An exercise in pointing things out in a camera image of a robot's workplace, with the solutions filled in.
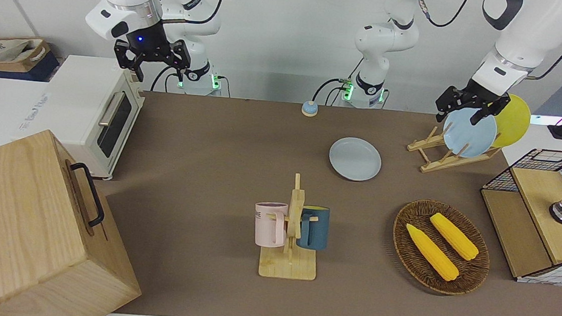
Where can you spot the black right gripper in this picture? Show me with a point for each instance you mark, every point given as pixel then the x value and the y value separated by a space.
pixel 149 44

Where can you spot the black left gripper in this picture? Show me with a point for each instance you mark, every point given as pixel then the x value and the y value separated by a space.
pixel 489 96

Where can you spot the gray round plate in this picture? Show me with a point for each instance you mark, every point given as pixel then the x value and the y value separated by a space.
pixel 355 159

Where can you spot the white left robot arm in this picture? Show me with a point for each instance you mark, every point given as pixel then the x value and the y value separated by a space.
pixel 536 37

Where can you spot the light blue plate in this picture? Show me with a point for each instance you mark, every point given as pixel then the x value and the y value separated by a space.
pixel 465 137

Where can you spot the yellow plate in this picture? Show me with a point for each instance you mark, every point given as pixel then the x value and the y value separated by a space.
pixel 514 121

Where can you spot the wooden plate rack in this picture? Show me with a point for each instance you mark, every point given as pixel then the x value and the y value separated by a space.
pixel 441 163

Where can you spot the white toaster oven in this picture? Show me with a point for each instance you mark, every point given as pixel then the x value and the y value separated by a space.
pixel 85 97

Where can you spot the dark blue box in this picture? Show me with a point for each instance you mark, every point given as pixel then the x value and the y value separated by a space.
pixel 42 70

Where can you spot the wooden basket lid board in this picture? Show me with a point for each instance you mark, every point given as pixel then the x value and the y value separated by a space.
pixel 533 208

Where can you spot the brown table mat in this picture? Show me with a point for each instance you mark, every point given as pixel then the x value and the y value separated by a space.
pixel 209 172

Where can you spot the cardboard box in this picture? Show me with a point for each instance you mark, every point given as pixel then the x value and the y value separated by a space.
pixel 22 62

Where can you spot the yellow corn cob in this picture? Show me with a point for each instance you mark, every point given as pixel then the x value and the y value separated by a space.
pixel 455 237
pixel 431 253

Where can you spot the brown wicker basket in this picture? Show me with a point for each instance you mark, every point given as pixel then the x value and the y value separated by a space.
pixel 405 238

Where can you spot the white cloth bag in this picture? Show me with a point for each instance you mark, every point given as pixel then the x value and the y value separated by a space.
pixel 3 48

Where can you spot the blue service bell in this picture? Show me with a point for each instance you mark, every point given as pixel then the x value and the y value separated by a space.
pixel 309 109

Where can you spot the dark teal mug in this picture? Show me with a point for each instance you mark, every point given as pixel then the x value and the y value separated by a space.
pixel 316 228

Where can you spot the pink mug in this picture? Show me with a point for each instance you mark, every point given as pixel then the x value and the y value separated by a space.
pixel 268 225

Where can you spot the large wooden box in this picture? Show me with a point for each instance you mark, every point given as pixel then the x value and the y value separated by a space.
pixel 19 233

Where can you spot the wooden mug stand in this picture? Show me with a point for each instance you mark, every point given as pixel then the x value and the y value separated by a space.
pixel 287 266

